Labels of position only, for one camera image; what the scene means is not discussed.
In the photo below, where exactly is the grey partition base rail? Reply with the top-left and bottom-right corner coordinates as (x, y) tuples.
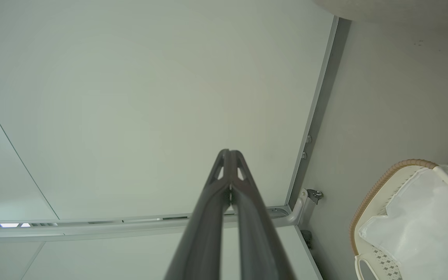
(285, 16), (352, 210)

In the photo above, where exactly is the white cloth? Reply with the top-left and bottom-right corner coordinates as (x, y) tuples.
(358, 167), (448, 280)

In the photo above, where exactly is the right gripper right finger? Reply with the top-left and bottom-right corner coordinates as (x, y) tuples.
(230, 149), (295, 280)

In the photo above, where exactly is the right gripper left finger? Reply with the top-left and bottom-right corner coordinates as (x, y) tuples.
(164, 149), (231, 280)

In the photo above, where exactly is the white basket brown woven rim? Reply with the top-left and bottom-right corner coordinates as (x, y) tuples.
(349, 159), (448, 280)

